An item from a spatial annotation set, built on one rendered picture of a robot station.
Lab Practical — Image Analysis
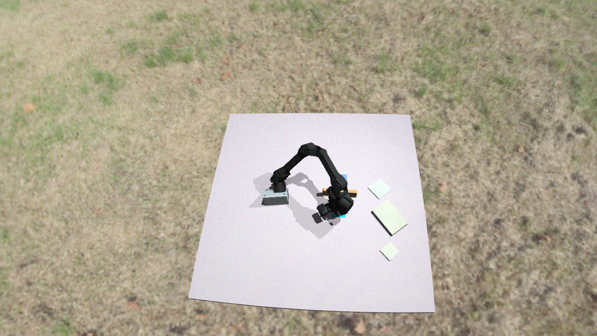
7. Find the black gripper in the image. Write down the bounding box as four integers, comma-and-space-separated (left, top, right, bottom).
317, 199, 338, 216

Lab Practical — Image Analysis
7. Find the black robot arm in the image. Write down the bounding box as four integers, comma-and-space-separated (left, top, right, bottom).
270, 142, 354, 217

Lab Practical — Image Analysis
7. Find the tan wooden bar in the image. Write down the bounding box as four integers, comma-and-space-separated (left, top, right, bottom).
322, 188, 357, 197

